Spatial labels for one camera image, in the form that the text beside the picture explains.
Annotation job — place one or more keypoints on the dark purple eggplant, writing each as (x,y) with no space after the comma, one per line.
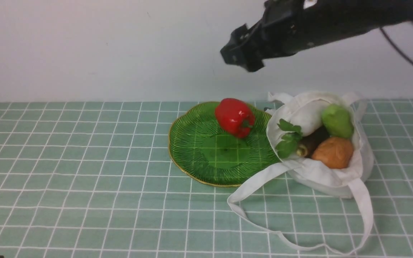
(310,143)

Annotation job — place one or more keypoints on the green glass plate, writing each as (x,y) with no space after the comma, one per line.
(198,146)

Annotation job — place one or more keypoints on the white radish with leaves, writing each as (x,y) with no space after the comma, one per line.
(303,123)

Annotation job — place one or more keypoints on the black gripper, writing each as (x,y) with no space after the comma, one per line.
(286,27)

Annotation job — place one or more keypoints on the green pepper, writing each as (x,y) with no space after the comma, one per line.
(337,120)

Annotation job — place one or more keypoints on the white cloth bag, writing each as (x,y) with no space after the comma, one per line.
(343,183)

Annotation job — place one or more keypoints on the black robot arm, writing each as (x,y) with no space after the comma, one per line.
(343,19)

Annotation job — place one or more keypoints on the red bell pepper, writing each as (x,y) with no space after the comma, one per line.
(235,117)

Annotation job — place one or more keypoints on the green checkered tablecloth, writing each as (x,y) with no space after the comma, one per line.
(95,180)

